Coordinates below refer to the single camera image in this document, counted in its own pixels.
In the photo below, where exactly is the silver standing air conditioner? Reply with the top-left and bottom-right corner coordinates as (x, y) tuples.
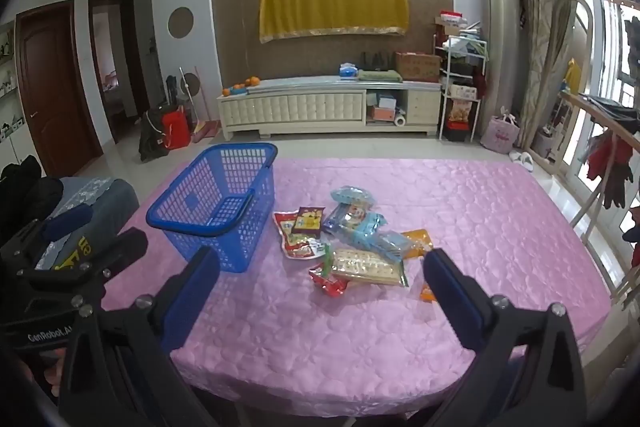
(475, 0), (522, 138)

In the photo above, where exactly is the blue grey printed cloth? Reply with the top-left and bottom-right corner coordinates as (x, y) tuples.
(35, 177), (141, 269)

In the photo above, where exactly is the white display shelf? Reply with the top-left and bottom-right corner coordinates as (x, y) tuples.
(0, 21), (27, 144)

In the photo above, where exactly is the pink shopping bag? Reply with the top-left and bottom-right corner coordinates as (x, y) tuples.
(480, 113), (521, 154)

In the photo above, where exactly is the plain round brown wall decor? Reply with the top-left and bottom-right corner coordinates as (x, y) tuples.
(167, 6), (195, 39)

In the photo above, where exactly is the small dark red yellow packet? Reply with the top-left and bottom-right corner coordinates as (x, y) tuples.
(291, 206), (327, 238)

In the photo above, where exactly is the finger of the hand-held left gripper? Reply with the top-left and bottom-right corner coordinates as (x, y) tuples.
(17, 228), (150, 316)
(0, 205), (95, 269)

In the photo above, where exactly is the brown wooden door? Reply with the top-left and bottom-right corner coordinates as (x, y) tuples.
(15, 0), (104, 178)

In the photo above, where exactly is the red bag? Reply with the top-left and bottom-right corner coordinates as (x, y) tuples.
(161, 107), (192, 150)

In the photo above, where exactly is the red hanging garment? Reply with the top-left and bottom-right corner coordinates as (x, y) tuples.
(586, 129), (634, 180)

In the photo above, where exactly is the pink quilted tablecloth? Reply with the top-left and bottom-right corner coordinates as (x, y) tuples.
(100, 157), (614, 419)

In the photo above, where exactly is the cracker packet with red ends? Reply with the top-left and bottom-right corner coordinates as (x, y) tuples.
(308, 247), (411, 299)

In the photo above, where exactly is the patterned beige curtain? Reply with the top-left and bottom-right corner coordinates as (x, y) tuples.
(501, 0), (557, 148)

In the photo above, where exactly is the brown cardboard box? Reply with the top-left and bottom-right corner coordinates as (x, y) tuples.
(395, 52), (442, 83)

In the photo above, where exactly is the black bag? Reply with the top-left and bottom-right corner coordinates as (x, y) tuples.
(138, 104), (173, 163)

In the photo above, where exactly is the red and white snack packet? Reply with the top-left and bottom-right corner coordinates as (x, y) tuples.
(272, 209), (328, 261)

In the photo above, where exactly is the light blue snack packet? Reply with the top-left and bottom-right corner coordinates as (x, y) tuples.
(372, 232), (419, 263)
(331, 186), (375, 208)
(350, 213), (389, 251)

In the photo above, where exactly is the blue purple snack packet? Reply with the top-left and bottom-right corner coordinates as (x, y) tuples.
(322, 202), (373, 244)

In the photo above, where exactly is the pink broom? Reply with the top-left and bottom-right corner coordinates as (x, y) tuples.
(192, 67), (220, 143)

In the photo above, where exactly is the black cloth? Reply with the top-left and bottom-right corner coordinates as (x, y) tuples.
(0, 155), (64, 230)

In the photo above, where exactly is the yellow garment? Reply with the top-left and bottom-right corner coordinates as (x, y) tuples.
(565, 59), (584, 96)

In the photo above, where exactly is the flat orange pouch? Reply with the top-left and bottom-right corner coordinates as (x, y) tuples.
(400, 228), (435, 260)

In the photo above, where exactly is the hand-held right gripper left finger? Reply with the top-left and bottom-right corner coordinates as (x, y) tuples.
(57, 246), (222, 427)

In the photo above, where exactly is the dark wooden door frame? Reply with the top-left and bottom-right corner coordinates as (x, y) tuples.
(88, 0), (151, 144)

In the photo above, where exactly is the blue plastic basket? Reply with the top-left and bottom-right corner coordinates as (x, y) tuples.
(146, 143), (279, 274)

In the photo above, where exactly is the green folded cloth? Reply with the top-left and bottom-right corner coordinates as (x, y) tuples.
(357, 69), (404, 83)

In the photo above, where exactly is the cream television cabinet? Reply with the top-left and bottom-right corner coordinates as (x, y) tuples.
(216, 76), (444, 142)

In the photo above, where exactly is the white metal storage rack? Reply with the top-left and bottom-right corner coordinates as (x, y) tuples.
(433, 10), (489, 142)

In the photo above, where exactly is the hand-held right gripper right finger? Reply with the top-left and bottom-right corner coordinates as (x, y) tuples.
(422, 248), (589, 427)

